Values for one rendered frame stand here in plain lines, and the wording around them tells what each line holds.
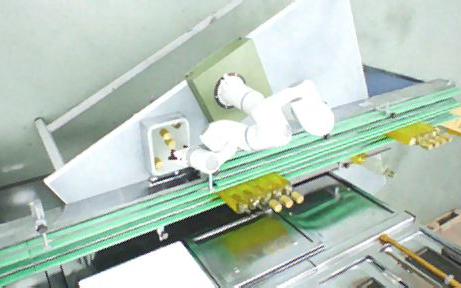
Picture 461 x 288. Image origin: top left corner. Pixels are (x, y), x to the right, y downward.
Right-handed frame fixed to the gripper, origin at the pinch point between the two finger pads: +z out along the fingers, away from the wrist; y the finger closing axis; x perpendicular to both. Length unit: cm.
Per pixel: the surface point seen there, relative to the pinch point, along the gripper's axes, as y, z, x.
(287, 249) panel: 25, -27, -44
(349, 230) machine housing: 58, -27, -49
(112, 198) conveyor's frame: -28.2, 10.7, -13.0
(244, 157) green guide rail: 27.2, -2.3, -10.6
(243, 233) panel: 15.9, -9.9, -39.6
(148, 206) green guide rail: -17.2, 1.7, -18.1
